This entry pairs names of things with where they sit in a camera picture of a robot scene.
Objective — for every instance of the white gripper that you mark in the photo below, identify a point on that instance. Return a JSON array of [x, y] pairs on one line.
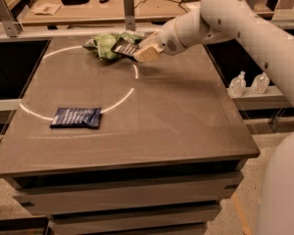
[[167, 40]]

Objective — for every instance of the brown rxbar chocolate wrapper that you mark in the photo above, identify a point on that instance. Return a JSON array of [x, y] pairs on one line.
[[125, 48]]

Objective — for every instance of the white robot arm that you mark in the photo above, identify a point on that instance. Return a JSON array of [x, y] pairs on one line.
[[273, 50]]

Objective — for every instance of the green jalapeno chip bag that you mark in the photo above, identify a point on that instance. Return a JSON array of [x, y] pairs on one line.
[[102, 44]]

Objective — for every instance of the white paper booklet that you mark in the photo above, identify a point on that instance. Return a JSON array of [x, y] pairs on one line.
[[192, 6]]

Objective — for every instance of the small black remote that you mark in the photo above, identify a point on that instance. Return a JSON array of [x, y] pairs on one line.
[[104, 0]]

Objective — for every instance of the black object on desk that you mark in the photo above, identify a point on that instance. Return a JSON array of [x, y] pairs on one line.
[[74, 2]]

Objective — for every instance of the clear sanitizer bottle left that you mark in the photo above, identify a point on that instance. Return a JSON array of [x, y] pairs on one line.
[[237, 85]]

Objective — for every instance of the clear sanitizer bottle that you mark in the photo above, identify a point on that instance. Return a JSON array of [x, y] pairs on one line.
[[260, 83], [237, 85]]

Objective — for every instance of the paper sheet on desk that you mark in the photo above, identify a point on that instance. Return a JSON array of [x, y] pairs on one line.
[[47, 9]]

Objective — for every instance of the dark blue snack packet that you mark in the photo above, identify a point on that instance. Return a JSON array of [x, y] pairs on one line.
[[76, 117]]

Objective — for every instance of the clear sanitizer bottle right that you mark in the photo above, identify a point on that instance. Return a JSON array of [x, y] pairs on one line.
[[260, 83]]

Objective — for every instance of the grey drawer cabinet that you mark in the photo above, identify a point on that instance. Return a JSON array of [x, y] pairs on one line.
[[175, 199]]

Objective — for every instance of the grey metal bracket middle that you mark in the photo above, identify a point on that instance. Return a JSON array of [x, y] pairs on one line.
[[129, 14]]

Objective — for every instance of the grey metal bracket left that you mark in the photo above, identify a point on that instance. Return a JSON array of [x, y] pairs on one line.
[[11, 26]]

